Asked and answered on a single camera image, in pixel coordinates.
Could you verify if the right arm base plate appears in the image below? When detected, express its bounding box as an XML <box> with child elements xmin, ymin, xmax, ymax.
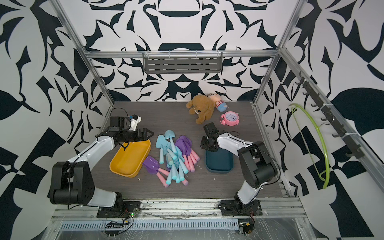
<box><xmin>218</xmin><ymin>199</ymin><xmax>263</xmax><ymax>217</ymax></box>

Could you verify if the dark teal storage box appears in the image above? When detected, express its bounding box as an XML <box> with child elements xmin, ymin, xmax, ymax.
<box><xmin>206</xmin><ymin>149</ymin><xmax>234</xmax><ymax>174</ymax></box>

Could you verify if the purple shovel pink handle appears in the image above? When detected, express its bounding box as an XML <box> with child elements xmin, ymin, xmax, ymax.
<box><xmin>143</xmin><ymin>156</ymin><xmax>170</xmax><ymax>188</ymax></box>
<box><xmin>175</xmin><ymin>136</ymin><xmax>200</xmax><ymax>173</ymax></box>

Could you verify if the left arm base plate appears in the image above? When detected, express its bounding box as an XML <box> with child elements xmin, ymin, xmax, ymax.
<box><xmin>97</xmin><ymin>201</ymin><xmax>142</xmax><ymax>219</ymax></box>

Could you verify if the light blue pointed trowel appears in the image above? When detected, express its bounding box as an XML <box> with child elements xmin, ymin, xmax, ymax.
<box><xmin>156</xmin><ymin>135</ymin><xmax>168</xmax><ymax>164</ymax></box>

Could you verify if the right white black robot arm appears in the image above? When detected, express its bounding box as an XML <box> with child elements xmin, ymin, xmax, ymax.
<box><xmin>201</xmin><ymin>123</ymin><xmax>280</xmax><ymax>206</ymax></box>

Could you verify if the green plastic hanger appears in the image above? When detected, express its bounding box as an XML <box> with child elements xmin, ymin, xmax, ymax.
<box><xmin>288</xmin><ymin>103</ymin><xmax>331</xmax><ymax>190</ymax></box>

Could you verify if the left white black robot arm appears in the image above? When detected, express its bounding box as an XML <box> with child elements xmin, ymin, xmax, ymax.
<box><xmin>49</xmin><ymin>115</ymin><xmax>154</xmax><ymax>211</ymax></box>

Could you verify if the yellow plastic storage box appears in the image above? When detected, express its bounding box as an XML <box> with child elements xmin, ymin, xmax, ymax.
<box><xmin>110</xmin><ymin>140</ymin><xmax>151</xmax><ymax>178</ymax></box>

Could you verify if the light blue round shovel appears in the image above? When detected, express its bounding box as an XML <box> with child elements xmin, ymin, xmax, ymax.
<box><xmin>165</xmin><ymin>130</ymin><xmax>177</xmax><ymax>155</ymax></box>

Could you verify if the pink alarm clock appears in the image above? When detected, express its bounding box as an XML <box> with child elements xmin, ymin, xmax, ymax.
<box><xmin>219</xmin><ymin>111</ymin><xmax>240</xmax><ymax>127</ymax></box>

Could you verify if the brown plush dog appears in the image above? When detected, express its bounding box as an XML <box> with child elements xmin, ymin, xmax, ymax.
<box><xmin>186</xmin><ymin>95</ymin><xmax>215</xmax><ymax>125</ymax></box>

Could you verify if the small pig doll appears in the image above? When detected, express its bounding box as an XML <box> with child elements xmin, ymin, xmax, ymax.
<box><xmin>207</xmin><ymin>93</ymin><xmax>228</xmax><ymax>112</ymax></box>

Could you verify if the grey metal wall shelf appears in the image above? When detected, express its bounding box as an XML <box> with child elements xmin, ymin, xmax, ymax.
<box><xmin>143</xmin><ymin>51</ymin><xmax>224</xmax><ymax>74</ymax></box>

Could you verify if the white perforated cable duct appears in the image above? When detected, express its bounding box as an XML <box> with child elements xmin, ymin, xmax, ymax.
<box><xmin>60</xmin><ymin>219</ymin><xmax>239</xmax><ymax>231</ymax></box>

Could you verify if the black wall hook rail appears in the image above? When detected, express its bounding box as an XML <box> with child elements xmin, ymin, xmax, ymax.
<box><xmin>297</xmin><ymin>72</ymin><xmax>365</xmax><ymax>159</ymax></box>

